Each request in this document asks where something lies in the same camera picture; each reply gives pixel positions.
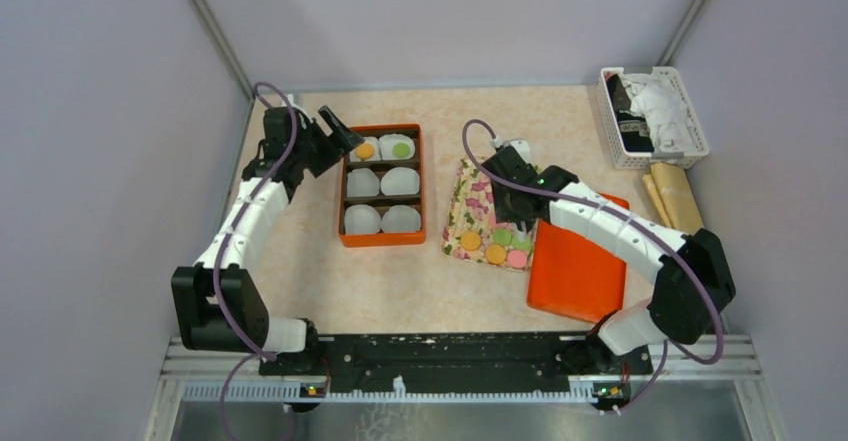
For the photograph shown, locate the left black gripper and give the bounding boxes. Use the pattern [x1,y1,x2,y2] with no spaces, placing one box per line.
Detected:
[291,105,363,177]

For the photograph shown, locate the orange cookie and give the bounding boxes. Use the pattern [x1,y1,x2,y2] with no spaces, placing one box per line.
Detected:
[354,142,375,161]
[484,244,507,265]
[460,231,482,252]

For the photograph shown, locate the floral tray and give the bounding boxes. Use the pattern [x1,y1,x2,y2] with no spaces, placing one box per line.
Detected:
[440,157,535,271]

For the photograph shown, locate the green cookie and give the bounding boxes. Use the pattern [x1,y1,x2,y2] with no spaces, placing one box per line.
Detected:
[511,233,533,251]
[391,142,413,159]
[492,228,512,247]

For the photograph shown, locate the orange compartment box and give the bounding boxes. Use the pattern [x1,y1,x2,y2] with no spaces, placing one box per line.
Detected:
[337,123,427,248]

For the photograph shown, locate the orange box lid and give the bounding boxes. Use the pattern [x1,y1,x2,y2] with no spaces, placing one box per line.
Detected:
[526,220,627,324]

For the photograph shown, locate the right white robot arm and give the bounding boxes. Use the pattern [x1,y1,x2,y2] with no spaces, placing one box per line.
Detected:
[479,139,736,373]

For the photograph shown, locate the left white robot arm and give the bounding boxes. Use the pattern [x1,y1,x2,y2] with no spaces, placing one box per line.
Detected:
[171,104,364,375]

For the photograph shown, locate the white paper cup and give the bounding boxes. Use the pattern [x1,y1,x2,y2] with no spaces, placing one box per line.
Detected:
[378,134,416,161]
[380,205,422,234]
[380,167,421,196]
[343,204,382,235]
[349,136,382,162]
[346,168,381,198]

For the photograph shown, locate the orange cookie bottom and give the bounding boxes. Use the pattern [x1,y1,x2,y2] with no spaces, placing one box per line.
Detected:
[484,244,507,265]

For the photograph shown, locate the pink cookie bottom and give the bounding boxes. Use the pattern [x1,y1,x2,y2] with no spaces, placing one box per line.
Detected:
[505,249,529,271]

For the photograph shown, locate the black item in basket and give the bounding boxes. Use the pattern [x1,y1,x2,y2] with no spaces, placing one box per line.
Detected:
[606,74,655,153]

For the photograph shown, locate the white plastic basket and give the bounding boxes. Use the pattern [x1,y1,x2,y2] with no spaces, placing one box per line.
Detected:
[596,67,709,169]

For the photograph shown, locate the white cloth in basket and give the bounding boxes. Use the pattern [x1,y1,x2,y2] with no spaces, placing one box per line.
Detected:
[621,73,696,153]

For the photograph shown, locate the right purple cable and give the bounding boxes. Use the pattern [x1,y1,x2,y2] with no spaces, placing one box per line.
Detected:
[461,119,727,415]

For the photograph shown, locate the purple cable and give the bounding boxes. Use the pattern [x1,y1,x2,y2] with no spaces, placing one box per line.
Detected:
[461,119,727,415]
[211,81,299,441]

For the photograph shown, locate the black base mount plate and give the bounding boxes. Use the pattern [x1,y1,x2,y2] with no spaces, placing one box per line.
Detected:
[259,331,653,410]

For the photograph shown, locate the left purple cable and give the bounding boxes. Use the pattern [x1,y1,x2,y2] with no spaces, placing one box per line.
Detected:
[211,81,299,441]

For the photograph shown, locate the aluminium frame rail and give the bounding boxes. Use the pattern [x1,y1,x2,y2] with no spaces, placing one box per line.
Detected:
[144,334,785,440]

